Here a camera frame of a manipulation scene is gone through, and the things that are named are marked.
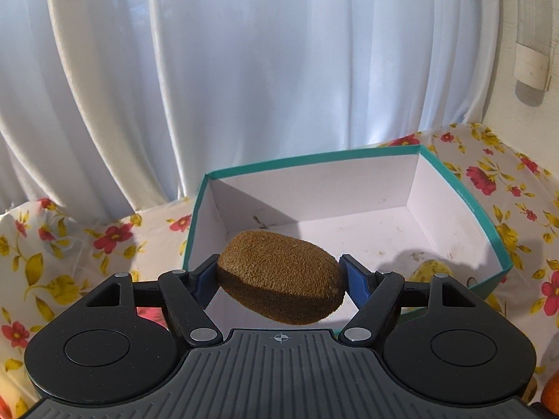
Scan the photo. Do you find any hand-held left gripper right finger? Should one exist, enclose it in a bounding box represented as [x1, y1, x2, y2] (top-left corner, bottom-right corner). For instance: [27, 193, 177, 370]
[339, 254, 478, 347]

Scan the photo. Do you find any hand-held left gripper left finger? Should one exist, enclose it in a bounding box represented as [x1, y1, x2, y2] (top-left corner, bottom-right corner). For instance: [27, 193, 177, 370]
[83, 253, 225, 347]

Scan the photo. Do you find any teal cardboard box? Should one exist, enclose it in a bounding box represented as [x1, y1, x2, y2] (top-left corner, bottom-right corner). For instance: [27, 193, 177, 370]
[182, 144, 514, 320]

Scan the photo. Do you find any speckled green pear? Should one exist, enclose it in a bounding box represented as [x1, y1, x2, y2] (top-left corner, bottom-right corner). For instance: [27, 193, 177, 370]
[408, 258, 455, 284]

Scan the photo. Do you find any floral tablecloth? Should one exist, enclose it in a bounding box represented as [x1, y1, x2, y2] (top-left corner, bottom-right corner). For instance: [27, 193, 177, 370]
[0, 122, 559, 419]

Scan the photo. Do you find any white curtain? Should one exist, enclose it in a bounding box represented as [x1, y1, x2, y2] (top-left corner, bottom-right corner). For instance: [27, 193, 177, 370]
[0, 0, 503, 223]

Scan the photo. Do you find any orange mandarin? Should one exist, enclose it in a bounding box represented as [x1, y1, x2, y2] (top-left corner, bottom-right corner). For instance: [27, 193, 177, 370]
[540, 373, 559, 404]

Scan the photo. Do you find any white wall duct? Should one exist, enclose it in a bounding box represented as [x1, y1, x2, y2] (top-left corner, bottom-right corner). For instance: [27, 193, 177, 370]
[513, 0, 557, 92]

